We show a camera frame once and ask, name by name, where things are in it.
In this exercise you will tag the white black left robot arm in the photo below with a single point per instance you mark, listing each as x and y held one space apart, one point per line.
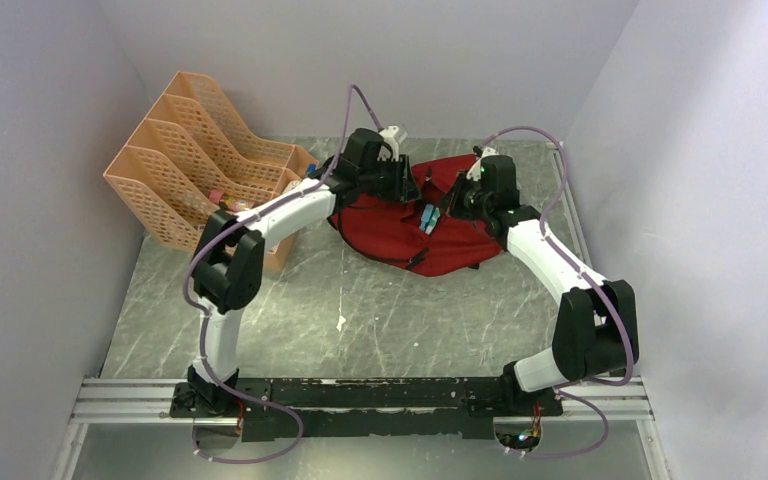
226 270

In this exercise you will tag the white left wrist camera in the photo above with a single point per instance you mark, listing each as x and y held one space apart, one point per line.
393 136

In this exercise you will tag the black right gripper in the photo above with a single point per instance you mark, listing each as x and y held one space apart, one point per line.
460 184

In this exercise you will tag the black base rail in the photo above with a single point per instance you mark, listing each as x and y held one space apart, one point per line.
281 408

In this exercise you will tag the aluminium frame rail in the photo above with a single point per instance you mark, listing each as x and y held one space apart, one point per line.
150 401

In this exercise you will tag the white green glue stick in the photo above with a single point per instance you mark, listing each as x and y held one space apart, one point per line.
432 222

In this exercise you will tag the red student backpack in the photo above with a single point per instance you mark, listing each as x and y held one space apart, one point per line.
389 232

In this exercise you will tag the pink bottle in organizer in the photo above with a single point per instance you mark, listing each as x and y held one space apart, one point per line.
226 201

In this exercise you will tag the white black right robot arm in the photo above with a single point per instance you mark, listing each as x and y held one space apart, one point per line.
595 328

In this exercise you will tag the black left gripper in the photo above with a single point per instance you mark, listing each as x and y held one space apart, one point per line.
405 187

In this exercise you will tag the orange plastic desk organizer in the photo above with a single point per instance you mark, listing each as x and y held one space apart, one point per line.
190 142

